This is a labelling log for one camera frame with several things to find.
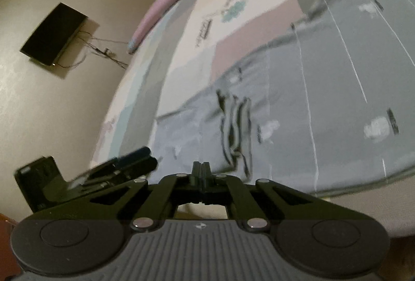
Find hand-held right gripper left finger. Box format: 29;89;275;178
89;161;203;232

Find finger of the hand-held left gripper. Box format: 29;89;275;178
123;157;159;179
115;147;151;166

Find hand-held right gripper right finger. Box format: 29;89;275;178
202;162;316;232

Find grey printed pants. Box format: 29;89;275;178
149;0;415;197

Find black wall cables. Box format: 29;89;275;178
53;30;128;69

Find black wall television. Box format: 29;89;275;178
19;2;89;66

